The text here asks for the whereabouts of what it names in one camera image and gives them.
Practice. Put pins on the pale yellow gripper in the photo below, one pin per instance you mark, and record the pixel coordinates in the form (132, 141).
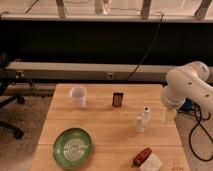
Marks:
(169, 115)

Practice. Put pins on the small white bottle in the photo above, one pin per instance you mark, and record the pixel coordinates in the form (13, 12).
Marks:
(142, 120)

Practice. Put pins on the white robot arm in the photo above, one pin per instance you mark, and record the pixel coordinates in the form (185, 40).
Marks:
(186, 82)

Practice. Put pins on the dark brown can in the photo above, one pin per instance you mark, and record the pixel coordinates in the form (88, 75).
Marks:
(117, 99)

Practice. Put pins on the white plastic cup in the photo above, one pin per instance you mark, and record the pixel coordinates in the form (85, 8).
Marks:
(78, 95)

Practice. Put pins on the green patterned plate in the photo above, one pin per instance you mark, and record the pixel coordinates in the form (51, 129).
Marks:
(72, 148)

